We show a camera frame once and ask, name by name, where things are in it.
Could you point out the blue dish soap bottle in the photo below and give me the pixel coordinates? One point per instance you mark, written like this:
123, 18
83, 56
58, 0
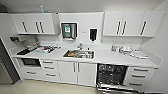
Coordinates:
113, 48

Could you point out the white sink base cabinet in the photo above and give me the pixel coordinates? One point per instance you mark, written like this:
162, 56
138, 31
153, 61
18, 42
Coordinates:
76, 72

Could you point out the brown bowl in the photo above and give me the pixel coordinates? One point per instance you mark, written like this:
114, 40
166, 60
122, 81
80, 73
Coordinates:
71, 53

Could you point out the white drawer unit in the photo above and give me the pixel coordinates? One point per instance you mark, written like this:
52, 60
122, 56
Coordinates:
50, 70
140, 76

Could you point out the black soap dispenser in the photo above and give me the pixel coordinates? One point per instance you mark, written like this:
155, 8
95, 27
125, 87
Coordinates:
93, 34

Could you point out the dish drying rack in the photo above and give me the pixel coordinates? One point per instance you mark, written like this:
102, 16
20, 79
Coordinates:
48, 49

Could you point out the stack of white plates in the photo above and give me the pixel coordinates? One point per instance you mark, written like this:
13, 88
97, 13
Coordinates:
125, 49

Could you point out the bottle on cabinet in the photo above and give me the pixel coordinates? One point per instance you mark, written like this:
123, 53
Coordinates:
42, 9

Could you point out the chrome sink faucet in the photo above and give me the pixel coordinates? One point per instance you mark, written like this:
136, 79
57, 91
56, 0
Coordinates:
80, 46

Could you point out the white wall cabinet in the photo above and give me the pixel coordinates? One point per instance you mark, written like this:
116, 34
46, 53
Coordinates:
35, 23
133, 23

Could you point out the stainless steel refrigerator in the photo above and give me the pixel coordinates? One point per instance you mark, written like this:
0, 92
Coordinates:
6, 63

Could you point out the white mug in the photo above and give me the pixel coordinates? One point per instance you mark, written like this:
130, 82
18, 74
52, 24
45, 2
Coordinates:
84, 54

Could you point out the stainless steel dishwasher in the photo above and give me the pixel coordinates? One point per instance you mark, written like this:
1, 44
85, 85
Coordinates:
111, 78

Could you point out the steel paper towel dispenser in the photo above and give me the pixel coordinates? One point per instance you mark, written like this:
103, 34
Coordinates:
68, 30

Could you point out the white drawer under microwave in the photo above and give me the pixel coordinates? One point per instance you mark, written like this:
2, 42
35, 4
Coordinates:
30, 73

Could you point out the steel kitchen sink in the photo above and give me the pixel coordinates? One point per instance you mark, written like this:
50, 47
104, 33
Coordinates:
78, 54

